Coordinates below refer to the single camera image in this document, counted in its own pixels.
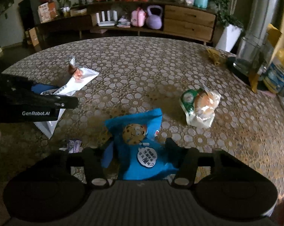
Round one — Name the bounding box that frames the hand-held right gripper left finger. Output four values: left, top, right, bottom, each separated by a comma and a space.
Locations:
36, 142, 115, 190

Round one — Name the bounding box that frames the long white snack packet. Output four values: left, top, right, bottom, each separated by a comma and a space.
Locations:
34, 58, 100, 140

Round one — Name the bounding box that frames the green potted plant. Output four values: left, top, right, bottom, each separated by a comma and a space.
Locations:
209, 0, 244, 29

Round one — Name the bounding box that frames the white planter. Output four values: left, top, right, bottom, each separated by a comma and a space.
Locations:
216, 24, 243, 53

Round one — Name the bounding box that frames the silver pipe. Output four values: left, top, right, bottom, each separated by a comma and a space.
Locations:
247, 0, 282, 40

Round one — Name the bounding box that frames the yellow lid tub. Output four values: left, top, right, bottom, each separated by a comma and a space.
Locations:
263, 48, 284, 95

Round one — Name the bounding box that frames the tall yellow packet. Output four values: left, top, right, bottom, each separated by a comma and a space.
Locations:
248, 24, 283, 94

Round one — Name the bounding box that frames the blue cookie packet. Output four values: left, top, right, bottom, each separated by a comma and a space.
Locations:
104, 108, 180, 181

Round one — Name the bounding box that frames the orange white carton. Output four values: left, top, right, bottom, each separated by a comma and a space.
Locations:
38, 2, 58, 22

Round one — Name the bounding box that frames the stack of booklets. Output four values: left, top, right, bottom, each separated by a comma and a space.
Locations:
117, 16, 131, 28

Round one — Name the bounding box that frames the cardboard box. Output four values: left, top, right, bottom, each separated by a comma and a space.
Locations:
26, 27, 39, 47

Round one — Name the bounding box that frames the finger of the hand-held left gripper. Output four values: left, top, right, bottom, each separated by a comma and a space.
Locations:
2, 74, 59, 96
27, 94, 79, 110

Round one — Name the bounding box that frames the bread in green white bag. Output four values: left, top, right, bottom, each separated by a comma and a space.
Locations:
179, 87, 222, 129

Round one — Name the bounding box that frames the wooden sideboard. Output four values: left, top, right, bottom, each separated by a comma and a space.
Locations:
36, 0, 218, 46

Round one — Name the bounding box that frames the purple kettlebell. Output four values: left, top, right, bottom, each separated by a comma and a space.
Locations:
146, 5, 163, 30

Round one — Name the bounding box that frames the white router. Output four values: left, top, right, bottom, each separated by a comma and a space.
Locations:
96, 10, 116, 27

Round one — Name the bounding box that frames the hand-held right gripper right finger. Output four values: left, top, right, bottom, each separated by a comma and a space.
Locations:
165, 138, 246, 189

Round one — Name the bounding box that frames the small purple candy packet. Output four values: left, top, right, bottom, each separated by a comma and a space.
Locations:
59, 139, 83, 152

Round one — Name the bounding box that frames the crumpled yellow wrapper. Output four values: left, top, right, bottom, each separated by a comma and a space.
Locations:
206, 47, 224, 67

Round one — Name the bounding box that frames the glass jar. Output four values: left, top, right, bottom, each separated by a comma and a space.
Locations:
233, 36, 274, 81

